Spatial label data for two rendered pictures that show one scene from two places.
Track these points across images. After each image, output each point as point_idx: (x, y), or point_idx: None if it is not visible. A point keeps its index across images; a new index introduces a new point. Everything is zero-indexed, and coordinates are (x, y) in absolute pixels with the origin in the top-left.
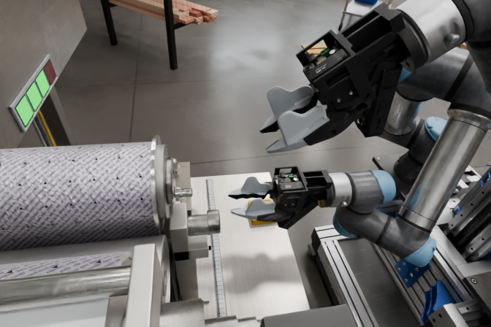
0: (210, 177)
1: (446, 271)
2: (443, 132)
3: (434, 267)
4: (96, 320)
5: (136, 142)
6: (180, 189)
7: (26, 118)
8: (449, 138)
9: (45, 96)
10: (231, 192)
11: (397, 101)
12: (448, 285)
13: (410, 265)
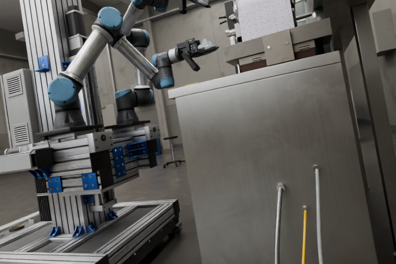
0: (209, 80)
1: (124, 137)
2: (129, 45)
3: (122, 144)
4: None
5: None
6: (234, 16)
7: None
8: (132, 45)
9: None
10: (214, 45)
11: (101, 48)
12: (128, 141)
13: (119, 160)
